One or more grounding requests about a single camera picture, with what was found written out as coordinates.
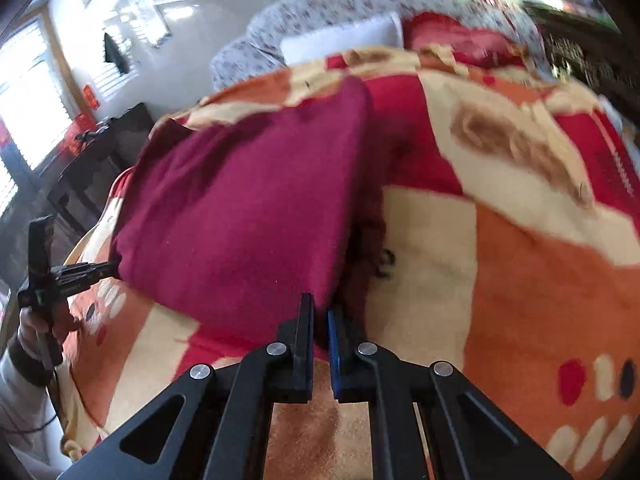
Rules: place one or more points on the small lattice window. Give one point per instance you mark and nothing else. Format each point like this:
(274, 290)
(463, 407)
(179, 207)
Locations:
(112, 85)

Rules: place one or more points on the floral quilt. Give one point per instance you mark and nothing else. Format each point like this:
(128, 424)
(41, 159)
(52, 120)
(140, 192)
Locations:
(350, 0)

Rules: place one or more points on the white pillow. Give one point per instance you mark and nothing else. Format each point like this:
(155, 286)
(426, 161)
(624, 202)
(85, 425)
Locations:
(340, 40)

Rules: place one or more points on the red paper decoration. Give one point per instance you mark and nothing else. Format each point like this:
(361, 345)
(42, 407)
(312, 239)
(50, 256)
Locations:
(91, 96)

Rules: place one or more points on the white wall calendar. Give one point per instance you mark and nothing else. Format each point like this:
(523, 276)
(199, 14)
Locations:
(145, 17)

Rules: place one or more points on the large bright window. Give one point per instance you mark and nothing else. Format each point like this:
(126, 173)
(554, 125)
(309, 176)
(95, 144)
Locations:
(30, 100)

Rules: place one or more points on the dark wooden cabinet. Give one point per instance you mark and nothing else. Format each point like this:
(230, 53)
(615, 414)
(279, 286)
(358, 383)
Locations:
(575, 55)

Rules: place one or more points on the red box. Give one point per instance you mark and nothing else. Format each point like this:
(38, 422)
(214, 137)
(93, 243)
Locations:
(75, 135)

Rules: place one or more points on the maroon fleece garment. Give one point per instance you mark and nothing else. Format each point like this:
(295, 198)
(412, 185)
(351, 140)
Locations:
(240, 200)

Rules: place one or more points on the red cloth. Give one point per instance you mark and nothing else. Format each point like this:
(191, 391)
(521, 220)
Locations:
(450, 35)

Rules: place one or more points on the person's left forearm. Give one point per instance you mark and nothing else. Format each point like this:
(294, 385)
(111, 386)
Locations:
(25, 410)

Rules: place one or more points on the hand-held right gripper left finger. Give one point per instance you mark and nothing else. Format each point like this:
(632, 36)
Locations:
(302, 350)

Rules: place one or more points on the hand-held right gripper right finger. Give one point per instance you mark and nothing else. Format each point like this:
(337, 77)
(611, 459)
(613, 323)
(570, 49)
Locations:
(336, 355)

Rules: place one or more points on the person's left hand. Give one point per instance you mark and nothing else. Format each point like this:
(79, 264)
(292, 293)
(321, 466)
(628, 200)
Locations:
(30, 337)

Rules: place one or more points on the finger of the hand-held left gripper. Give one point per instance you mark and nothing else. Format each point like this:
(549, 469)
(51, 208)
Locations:
(102, 271)

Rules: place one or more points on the printed orange and cream blanket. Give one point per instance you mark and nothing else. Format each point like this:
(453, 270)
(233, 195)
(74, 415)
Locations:
(500, 285)

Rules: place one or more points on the dark wooden table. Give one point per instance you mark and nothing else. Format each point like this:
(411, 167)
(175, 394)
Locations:
(115, 140)

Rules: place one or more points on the dark hanging cloth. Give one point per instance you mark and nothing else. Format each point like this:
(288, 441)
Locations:
(114, 52)

